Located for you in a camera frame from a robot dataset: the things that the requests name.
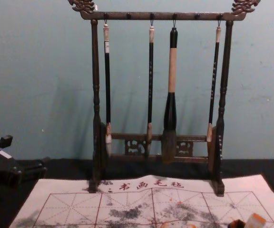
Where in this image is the thin black brush, labelled cap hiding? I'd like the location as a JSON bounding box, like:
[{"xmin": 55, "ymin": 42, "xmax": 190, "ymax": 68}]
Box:
[{"xmin": 102, "ymin": 19, "xmax": 113, "ymax": 159}]

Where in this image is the small orange and white block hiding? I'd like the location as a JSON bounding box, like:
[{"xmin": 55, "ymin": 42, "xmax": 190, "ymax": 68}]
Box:
[{"xmin": 245, "ymin": 212, "xmax": 269, "ymax": 228}]

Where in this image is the large tan and black brush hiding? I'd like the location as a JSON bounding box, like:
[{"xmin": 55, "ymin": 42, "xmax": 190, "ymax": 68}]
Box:
[{"xmin": 161, "ymin": 19, "xmax": 178, "ymax": 165}]

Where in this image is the small black and orange pot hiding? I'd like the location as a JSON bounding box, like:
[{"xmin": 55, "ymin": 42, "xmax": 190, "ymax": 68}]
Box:
[{"xmin": 229, "ymin": 219, "xmax": 246, "ymax": 228}]

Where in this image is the white felt mat, red grid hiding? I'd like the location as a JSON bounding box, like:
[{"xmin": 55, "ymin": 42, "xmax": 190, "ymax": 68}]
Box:
[{"xmin": 8, "ymin": 174, "xmax": 274, "ymax": 228}]

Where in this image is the thin black brush, white cap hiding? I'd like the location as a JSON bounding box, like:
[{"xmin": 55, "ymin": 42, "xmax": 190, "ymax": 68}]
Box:
[
  {"xmin": 146, "ymin": 19, "xmax": 156, "ymax": 159},
  {"xmin": 206, "ymin": 19, "xmax": 223, "ymax": 143}
]

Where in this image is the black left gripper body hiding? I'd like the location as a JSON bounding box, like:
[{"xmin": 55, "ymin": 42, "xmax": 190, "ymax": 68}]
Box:
[{"xmin": 0, "ymin": 143, "xmax": 25, "ymax": 189}]

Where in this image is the black table cloth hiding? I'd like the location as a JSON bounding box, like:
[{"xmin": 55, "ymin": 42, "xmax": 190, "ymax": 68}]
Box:
[{"xmin": 0, "ymin": 156, "xmax": 274, "ymax": 228}]

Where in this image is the plain pale wall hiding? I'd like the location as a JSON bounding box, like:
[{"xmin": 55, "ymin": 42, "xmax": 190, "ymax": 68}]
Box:
[{"xmin": 0, "ymin": 0, "xmax": 274, "ymax": 160}]

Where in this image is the dark carved wooden brush rack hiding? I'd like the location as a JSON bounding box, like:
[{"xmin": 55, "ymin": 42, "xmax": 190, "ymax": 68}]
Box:
[{"xmin": 68, "ymin": 0, "xmax": 262, "ymax": 198}]

